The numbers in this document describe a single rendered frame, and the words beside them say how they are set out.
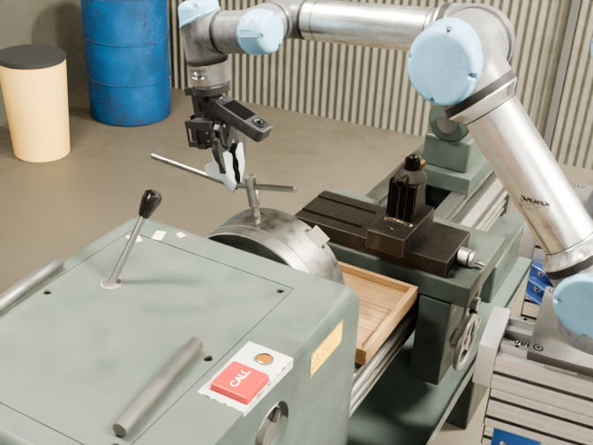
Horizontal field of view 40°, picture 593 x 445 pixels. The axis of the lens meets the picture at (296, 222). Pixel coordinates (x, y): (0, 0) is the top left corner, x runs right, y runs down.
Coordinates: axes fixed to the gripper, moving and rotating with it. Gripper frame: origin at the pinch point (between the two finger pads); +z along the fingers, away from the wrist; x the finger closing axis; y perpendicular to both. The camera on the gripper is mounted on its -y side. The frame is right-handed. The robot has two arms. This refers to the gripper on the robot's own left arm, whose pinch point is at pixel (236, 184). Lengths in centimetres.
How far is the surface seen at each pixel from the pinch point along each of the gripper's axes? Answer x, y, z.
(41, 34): -248, 316, 25
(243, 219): 1.6, -1.5, 6.5
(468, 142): -108, -9, 29
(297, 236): 0.4, -12.6, 9.4
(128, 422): 61, -22, 6
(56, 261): 37.7, 11.3, -0.4
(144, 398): 56, -21, 6
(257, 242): 8.0, -8.4, 7.6
